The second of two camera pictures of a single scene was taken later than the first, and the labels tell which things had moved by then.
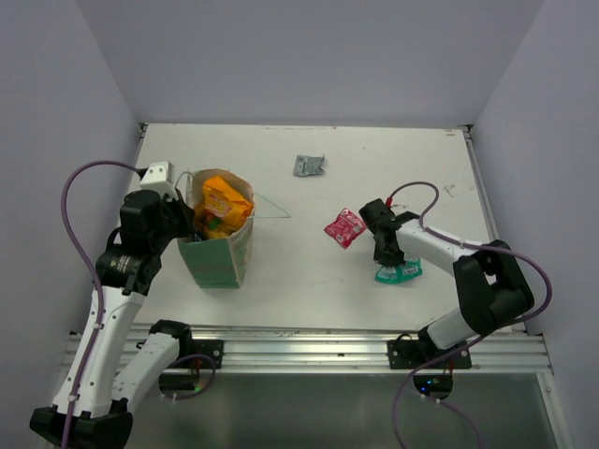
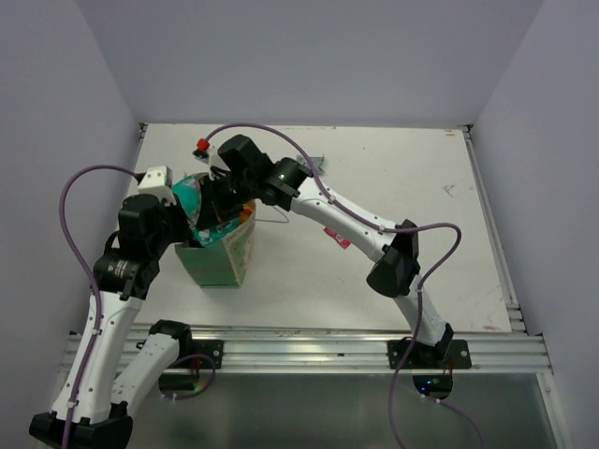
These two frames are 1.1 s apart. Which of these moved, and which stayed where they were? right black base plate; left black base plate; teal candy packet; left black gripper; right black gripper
Moved: teal candy packet; right black gripper
Stayed: left black gripper; left black base plate; right black base plate
